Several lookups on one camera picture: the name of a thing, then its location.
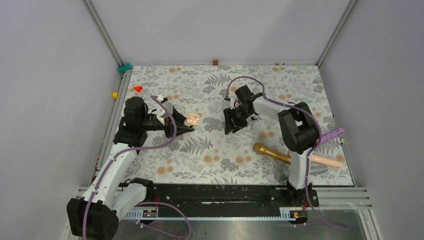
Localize pink earbud charging case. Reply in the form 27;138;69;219
184;113;201;128

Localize purple glitter microphone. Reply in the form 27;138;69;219
320;127;346;145

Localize teal block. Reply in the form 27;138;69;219
117;62;133;74

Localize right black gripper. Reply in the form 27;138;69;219
223;106;253;135

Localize pink microphone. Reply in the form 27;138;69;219
310;154;343;168

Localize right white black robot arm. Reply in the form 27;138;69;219
223;85;322;208

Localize red triangular block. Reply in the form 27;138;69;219
133;85;143;93

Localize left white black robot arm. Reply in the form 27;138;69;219
66;96;201;240

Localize floral table mat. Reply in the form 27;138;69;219
122;65;336;185

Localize gold microphone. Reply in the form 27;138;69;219
253;142;291;164

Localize grey microphone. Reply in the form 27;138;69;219
273;166;328;182

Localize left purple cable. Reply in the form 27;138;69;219
82;94;192;240

